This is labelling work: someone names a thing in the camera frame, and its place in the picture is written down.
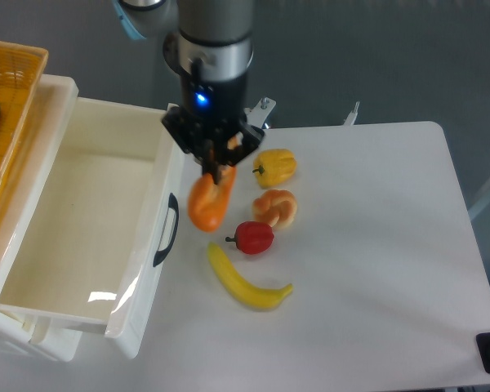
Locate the red bell pepper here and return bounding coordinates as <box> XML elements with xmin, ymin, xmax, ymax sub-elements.
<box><xmin>225</xmin><ymin>221</ymin><xmax>274</xmax><ymax>255</ymax></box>

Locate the white drawer cabinet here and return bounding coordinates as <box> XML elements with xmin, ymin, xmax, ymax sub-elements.
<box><xmin>0</xmin><ymin>73</ymin><xmax>82</xmax><ymax>363</ymax></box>

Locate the yellow banana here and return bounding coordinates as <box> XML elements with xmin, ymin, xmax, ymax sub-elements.
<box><xmin>207</xmin><ymin>243</ymin><xmax>293</xmax><ymax>310</ymax></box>

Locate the knotted bread roll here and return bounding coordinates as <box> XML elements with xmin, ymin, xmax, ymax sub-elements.
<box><xmin>252</xmin><ymin>189</ymin><xmax>298</xmax><ymax>230</ymax></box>

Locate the long orange bread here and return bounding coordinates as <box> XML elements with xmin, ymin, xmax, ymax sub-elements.
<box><xmin>187</xmin><ymin>167</ymin><xmax>237</xmax><ymax>233</ymax></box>

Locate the white open drawer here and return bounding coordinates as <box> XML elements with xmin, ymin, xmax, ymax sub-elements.
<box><xmin>0</xmin><ymin>98</ymin><xmax>185</xmax><ymax>361</ymax></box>

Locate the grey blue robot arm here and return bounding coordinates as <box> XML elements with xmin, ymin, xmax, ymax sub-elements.
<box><xmin>114</xmin><ymin>1</ymin><xmax>265</xmax><ymax>183</ymax></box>

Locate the white table bracket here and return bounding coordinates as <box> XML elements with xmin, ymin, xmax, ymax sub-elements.
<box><xmin>244</xmin><ymin>96</ymin><xmax>277</xmax><ymax>129</ymax></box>

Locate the black drawer handle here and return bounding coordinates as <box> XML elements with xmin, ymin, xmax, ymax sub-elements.
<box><xmin>153</xmin><ymin>193</ymin><xmax>180</xmax><ymax>268</ymax></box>

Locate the yellow bell pepper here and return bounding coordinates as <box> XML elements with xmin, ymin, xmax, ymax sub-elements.
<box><xmin>252</xmin><ymin>149</ymin><xmax>297</xmax><ymax>189</ymax></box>

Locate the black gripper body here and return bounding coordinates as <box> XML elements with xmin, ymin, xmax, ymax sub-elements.
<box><xmin>162</xmin><ymin>75</ymin><xmax>265</xmax><ymax>166</ymax></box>

